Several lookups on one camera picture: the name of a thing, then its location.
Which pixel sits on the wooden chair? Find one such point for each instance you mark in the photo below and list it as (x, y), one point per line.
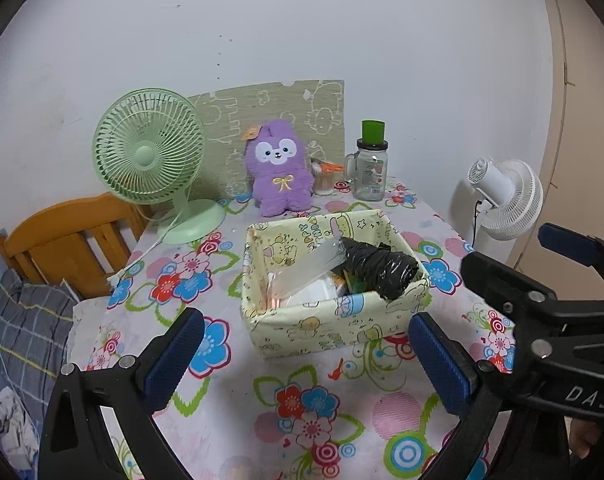
(57, 232)

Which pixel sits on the crumpled white cloth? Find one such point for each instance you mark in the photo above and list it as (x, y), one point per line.
(9, 420)

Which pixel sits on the person's right hand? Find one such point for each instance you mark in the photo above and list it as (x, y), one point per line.
(584, 437)

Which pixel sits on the clear plastic bag pack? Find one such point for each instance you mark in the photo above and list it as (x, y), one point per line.
(307, 270)

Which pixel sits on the toothpick jar with orange lid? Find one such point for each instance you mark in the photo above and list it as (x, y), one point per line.
(324, 185)

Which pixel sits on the green desk fan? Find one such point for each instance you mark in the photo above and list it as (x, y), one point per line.
(147, 155)

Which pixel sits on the white cloth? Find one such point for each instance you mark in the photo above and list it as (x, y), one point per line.
(317, 292)
(9, 420)

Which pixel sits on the green printed board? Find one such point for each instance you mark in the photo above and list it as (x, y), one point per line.
(292, 100)

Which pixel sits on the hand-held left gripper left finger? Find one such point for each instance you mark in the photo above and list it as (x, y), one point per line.
(174, 357)

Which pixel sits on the beige wooden door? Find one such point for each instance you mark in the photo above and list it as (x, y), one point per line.
(582, 135)

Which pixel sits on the grey plaid pillow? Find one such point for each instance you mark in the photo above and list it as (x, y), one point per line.
(27, 325)

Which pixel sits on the green tissue packet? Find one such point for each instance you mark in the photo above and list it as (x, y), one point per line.
(354, 285)

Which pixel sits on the white floor fan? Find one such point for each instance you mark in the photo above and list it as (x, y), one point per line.
(517, 200)

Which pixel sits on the yellow printed storage box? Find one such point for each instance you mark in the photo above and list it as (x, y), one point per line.
(307, 330)

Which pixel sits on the glass jar with green lid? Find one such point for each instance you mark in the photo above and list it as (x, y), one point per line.
(369, 175)

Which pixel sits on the purple plush toy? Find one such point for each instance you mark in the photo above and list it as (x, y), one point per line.
(282, 195)

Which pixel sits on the black plastic bag roll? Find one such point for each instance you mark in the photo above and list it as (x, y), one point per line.
(382, 270)

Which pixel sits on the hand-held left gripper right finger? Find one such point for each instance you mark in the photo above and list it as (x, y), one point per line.
(439, 365)

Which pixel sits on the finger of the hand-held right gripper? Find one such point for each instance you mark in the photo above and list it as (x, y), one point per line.
(567, 242)
(502, 285)

